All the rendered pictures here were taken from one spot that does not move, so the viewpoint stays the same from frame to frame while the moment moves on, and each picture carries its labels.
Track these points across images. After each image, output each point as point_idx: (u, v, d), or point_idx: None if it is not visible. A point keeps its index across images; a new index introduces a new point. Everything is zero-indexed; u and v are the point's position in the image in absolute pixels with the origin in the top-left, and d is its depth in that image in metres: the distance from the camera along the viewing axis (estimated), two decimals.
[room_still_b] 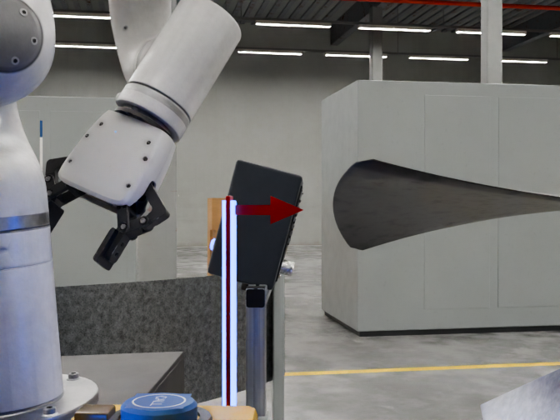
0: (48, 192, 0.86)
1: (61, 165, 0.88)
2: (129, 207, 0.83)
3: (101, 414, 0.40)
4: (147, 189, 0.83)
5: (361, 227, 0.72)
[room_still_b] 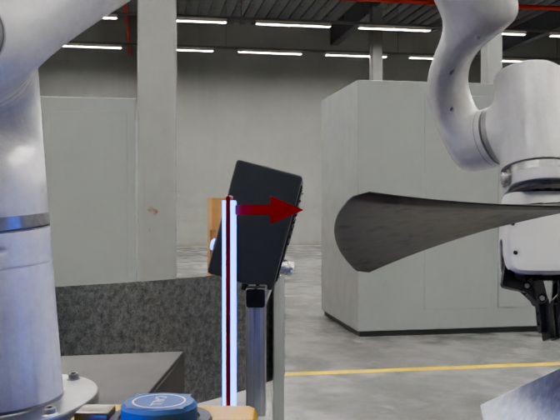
0: (541, 298, 0.88)
1: (513, 272, 0.89)
2: None
3: (101, 414, 0.40)
4: None
5: None
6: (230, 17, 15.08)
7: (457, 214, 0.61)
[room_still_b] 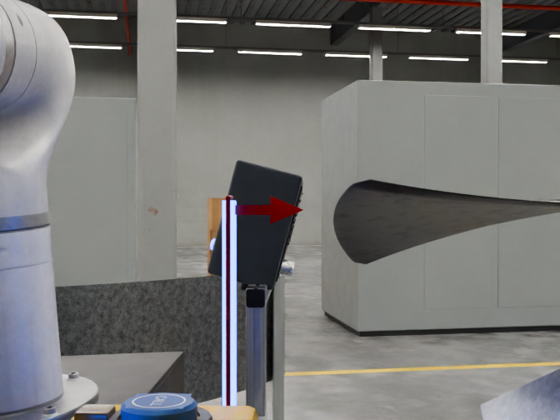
0: None
1: None
2: None
3: (101, 414, 0.40)
4: None
5: None
6: (230, 17, 15.08)
7: (457, 207, 0.61)
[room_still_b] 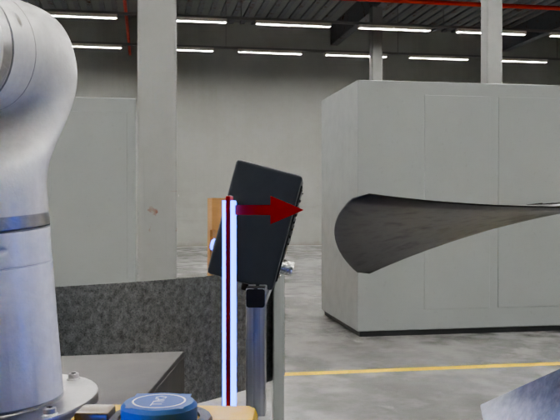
0: None
1: None
2: None
3: (101, 414, 0.40)
4: None
5: None
6: (230, 17, 15.08)
7: None
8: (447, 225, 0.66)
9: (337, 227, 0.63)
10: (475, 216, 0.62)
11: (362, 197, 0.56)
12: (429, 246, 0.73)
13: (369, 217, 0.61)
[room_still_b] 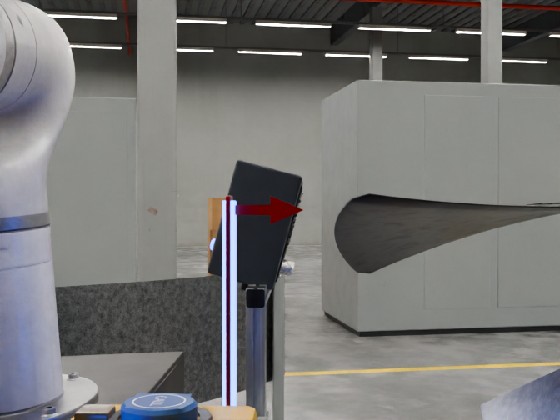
0: None
1: None
2: None
3: (101, 414, 0.40)
4: None
5: None
6: (230, 17, 15.08)
7: None
8: (447, 225, 0.66)
9: (337, 227, 0.63)
10: (475, 216, 0.62)
11: (362, 197, 0.56)
12: (429, 246, 0.73)
13: (369, 217, 0.61)
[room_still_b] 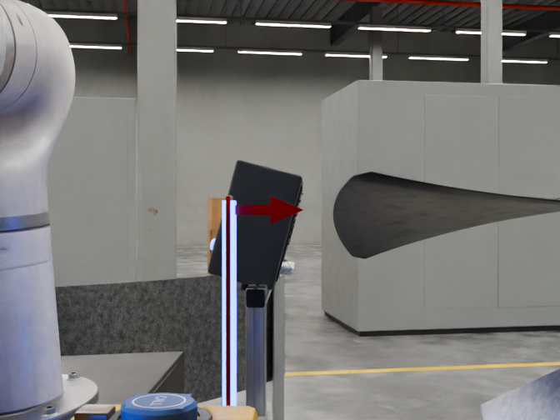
0: None
1: None
2: None
3: (101, 414, 0.40)
4: None
5: None
6: (230, 17, 15.08)
7: None
8: (446, 213, 0.66)
9: (337, 206, 0.63)
10: (475, 205, 0.62)
11: (364, 174, 0.56)
12: (427, 235, 0.74)
13: (369, 197, 0.61)
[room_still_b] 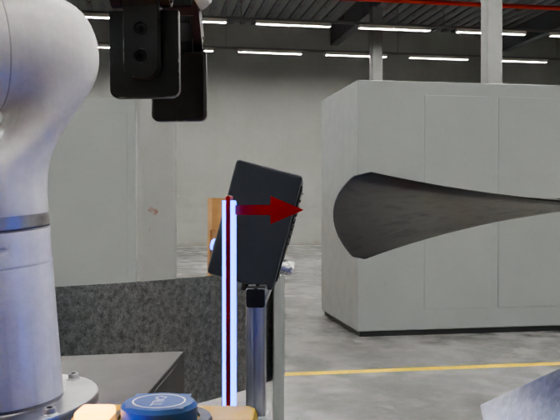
0: None
1: None
2: None
3: (101, 414, 0.40)
4: None
5: None
6: (230, 17, 15.08)
7: None
8: (446, 213, 0.66)
9: (337, 206, 0.63)
10: (475, 205, 0.62)
11: (364, 174, 0.56)
12: (427, 235, 0.74)
13: (369, 197, 0.61)
